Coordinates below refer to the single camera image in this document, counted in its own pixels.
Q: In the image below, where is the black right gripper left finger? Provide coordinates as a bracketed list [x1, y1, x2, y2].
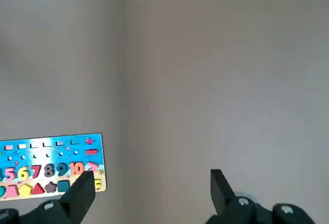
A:
[0, 170, 96, 224]

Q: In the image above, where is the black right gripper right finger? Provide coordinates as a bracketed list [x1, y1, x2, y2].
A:
[203, 169, 316, 224]

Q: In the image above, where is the orange number ten piece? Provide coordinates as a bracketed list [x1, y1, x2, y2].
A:
[69, 161, 85, 176]

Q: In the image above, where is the blue wooden toy board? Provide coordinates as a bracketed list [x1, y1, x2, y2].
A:
[0, 133, 107, 202]

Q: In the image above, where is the dark mauve star piece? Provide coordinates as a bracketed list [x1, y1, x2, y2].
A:
[45, 181, 58, 194]

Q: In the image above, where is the red triangle piece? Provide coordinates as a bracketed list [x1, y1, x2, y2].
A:
[31, 182, 46, 195]

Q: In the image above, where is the teal square piece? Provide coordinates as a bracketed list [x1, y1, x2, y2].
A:
[57, 179, 70, 193]

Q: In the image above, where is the yellow pentagon piece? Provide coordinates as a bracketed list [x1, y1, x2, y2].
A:
[18, 183, 33, 198]

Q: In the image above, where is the mauve number eight piece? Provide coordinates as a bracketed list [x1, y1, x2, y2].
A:
[43, 164, 56, 178]

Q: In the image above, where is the pink trapezoid piece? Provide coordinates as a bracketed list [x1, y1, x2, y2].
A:
[4, 184, 19, 198]

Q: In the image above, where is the red number seven piece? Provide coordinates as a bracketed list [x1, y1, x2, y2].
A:
[30, 164, 43, 180]

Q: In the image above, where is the yellow number six piece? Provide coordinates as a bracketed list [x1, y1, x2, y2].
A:
[17, 166, 30, 180]

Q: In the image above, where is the pink number five piece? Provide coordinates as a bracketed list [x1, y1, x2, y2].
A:
[4, 166, 17, 181]

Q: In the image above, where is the pink greater-than sign piece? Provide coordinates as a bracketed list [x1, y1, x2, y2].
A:
[86, 162, 100, 173]

